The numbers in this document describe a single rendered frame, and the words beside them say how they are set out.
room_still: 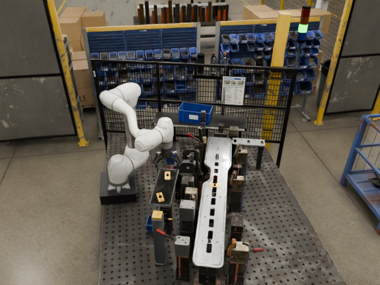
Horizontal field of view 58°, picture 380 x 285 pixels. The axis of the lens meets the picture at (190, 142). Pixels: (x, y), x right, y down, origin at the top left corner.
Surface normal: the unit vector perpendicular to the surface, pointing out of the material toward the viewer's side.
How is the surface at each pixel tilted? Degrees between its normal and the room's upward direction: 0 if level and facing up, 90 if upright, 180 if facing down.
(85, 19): 90
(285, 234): 0
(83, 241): 0
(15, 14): 89
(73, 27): 90
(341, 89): 90
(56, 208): 0
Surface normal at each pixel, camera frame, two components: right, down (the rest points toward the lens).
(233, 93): -0.12, 0.57
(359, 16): 0.15, 0.57
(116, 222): 0.00, -0.82
